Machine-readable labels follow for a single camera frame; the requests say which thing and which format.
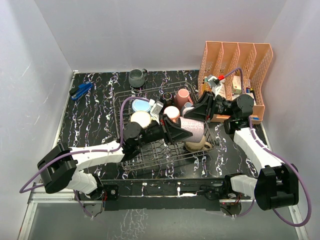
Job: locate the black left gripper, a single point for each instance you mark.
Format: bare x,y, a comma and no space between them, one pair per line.
170,131

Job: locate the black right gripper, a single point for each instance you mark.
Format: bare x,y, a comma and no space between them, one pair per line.
205,107

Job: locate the peach pink speckled mug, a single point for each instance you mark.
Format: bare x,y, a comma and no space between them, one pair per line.
172,112

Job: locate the lilac mug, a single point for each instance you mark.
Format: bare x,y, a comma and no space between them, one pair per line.
193,126

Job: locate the tan brown mug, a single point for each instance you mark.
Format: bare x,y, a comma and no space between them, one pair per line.
203,145

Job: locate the white mug green inside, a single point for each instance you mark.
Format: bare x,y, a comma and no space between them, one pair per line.
143,118

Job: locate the cream scalloped mug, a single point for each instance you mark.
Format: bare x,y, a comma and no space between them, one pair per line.
167,99

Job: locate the light blue mug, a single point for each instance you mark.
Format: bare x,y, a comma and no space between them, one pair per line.
141,105

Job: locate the dark grey-green mug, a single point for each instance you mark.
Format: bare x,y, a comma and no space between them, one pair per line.
137,77

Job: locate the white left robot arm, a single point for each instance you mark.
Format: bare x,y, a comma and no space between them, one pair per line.
62,168

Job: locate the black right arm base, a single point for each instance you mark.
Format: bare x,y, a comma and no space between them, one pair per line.
210,192

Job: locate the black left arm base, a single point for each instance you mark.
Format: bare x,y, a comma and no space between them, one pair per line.
104,192

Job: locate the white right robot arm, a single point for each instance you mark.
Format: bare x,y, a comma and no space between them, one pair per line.
277,184

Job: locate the orange plastic file organizer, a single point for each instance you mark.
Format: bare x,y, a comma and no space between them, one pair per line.
230,59

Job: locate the blue stapler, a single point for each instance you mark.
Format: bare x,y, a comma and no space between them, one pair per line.
80,90

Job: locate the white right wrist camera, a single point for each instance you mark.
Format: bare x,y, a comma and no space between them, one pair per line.
217,86

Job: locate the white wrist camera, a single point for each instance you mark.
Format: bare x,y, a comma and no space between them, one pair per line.
155,111
217,86

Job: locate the grey wire dish rack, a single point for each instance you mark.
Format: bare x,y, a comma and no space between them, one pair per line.
159,155

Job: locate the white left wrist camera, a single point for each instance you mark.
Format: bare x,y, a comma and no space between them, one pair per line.
155,111

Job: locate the aluminium frame rail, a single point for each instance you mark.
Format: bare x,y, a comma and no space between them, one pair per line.
163,209

